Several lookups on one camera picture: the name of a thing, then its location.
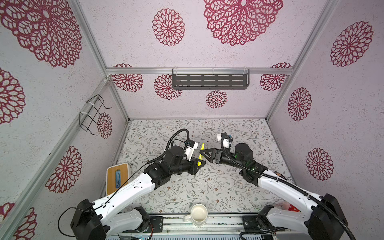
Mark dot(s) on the pink plush toy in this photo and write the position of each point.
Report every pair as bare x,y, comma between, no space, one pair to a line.
287,206

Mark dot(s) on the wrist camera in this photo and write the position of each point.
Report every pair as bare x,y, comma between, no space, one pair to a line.
190,148
226,139

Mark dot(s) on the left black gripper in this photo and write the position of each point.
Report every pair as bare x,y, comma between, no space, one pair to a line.
194,169

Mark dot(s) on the dark grey wall shelf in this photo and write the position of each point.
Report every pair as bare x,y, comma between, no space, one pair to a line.
209,81

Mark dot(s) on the white ceramic mug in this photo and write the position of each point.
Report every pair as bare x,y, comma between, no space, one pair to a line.
198,215

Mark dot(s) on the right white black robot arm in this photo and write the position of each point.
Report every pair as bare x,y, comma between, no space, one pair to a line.
319,217

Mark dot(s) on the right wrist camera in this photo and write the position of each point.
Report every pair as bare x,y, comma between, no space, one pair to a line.
226,139

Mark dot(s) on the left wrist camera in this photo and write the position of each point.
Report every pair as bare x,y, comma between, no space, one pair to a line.
190,148

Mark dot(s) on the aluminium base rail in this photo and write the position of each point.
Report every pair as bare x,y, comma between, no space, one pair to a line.
235,226

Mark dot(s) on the black wire wall rack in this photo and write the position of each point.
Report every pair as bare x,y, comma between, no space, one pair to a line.
95,121

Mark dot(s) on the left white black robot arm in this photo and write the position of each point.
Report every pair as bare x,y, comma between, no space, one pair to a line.
102,218

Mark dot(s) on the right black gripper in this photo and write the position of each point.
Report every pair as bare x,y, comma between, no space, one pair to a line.
218,154

